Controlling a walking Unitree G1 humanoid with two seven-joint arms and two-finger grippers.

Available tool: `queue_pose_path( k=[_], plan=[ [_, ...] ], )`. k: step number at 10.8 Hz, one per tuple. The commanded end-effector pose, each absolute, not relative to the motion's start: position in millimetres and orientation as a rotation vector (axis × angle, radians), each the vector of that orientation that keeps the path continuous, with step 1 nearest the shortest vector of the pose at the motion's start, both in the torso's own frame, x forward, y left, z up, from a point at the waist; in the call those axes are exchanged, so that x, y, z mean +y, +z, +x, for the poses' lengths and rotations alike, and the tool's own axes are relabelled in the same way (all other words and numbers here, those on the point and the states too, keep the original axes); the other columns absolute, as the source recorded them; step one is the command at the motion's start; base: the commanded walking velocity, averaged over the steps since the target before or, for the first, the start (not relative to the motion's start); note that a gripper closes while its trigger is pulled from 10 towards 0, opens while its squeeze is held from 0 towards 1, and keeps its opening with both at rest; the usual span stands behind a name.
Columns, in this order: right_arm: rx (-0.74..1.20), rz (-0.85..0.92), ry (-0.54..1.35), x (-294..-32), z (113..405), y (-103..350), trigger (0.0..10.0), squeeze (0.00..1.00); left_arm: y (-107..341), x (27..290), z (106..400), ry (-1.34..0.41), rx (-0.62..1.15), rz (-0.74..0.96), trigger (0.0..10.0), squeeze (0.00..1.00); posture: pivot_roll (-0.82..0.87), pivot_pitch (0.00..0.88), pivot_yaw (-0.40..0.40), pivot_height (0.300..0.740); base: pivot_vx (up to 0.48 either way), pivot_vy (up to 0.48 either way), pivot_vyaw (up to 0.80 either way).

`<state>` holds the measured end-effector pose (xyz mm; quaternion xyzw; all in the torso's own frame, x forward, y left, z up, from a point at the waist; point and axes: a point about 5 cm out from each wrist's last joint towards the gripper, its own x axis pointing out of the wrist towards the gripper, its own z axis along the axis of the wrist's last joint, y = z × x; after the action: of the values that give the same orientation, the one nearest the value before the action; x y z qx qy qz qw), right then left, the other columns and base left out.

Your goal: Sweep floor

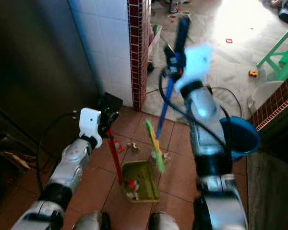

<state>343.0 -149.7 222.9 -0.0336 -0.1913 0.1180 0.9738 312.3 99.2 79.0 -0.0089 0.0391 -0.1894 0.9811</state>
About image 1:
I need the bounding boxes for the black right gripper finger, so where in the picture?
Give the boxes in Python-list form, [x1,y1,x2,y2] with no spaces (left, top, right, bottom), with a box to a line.
[175,16,192,51]

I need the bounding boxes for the green plastic chair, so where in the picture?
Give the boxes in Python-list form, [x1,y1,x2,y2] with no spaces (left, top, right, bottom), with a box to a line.
[256,27,288,82]

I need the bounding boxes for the blue broom with green brush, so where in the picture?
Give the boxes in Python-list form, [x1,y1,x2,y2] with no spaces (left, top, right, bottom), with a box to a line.
[144,76,175,173]

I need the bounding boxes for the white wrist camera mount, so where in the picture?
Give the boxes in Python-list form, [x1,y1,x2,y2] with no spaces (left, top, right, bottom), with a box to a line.
[175,44,215,92]
[79,108,103,140]

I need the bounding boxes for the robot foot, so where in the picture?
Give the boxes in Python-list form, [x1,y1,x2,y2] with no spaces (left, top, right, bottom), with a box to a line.
[73,211,111,230]
[147,212,183,230]

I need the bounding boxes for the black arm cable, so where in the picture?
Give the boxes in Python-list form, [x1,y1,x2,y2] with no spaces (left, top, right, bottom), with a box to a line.
[158,69,243,147]
[36,112,82,195]

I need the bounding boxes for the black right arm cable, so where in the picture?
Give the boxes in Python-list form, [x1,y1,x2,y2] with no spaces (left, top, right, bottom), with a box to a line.
[158,69,243,147]

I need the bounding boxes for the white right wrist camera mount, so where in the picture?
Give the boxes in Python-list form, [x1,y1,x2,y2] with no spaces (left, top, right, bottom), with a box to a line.
[175,44,215,92]

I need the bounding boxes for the red rubbish in dustpan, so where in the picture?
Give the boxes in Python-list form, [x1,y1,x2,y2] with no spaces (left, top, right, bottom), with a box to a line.
[127,179,139,191]

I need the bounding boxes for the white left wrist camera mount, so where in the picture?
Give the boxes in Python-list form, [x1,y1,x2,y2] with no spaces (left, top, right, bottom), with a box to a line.
[79,108,103,140]

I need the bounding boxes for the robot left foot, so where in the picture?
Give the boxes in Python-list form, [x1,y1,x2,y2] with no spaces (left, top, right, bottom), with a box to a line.
[73,211,111,230]

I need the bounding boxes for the torn brown cardboard piece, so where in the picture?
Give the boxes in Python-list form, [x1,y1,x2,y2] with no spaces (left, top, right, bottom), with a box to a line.
[2,148,37,172]

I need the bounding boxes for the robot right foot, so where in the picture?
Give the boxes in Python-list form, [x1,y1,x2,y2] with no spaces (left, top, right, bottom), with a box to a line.
[147,212,183,230]

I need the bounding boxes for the olive dustpan with red handle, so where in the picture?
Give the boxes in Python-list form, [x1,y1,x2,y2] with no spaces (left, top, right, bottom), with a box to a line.
[105,129,162,203]

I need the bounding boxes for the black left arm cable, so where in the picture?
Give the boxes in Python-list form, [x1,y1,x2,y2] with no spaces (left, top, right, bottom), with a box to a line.
[36,112,82,195]

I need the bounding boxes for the blue plastic basin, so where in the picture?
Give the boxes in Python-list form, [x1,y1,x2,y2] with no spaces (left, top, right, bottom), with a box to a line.
[219,115,262,161]

